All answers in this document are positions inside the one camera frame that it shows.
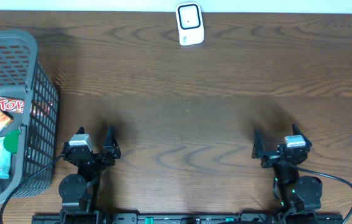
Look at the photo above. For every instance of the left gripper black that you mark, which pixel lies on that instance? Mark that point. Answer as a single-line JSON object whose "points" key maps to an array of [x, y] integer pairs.
{"points": [[111, 150]]}

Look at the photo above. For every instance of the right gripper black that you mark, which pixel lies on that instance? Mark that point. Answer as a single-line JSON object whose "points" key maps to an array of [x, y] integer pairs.
{"points": [[271, 157]]}

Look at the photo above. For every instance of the green lid white jar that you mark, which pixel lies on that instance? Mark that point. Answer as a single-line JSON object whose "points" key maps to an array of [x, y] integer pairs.
{"points": [[11, 141]]}

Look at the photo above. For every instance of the red Top chocolate bar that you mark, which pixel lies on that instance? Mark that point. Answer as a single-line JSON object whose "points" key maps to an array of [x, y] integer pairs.
{"points": [[14, 105]]}

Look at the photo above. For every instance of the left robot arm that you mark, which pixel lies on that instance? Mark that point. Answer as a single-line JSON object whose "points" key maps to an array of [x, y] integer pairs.
{"points": [[79, 191]]}

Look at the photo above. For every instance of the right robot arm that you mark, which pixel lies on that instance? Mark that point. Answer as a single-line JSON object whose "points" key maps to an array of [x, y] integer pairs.
{"points": [[299, 195]]}

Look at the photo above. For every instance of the white barcode scanner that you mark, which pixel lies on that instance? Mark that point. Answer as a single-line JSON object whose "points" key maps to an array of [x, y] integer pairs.
{"points": [[190, 23]]}

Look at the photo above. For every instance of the grey plastic shopping basket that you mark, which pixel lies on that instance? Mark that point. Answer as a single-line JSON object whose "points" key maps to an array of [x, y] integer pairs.
{"points": [[22, 77]]}

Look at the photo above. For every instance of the black mounting rail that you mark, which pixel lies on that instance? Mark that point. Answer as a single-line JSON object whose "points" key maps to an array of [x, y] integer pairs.
{"points": [[132, 218]]}

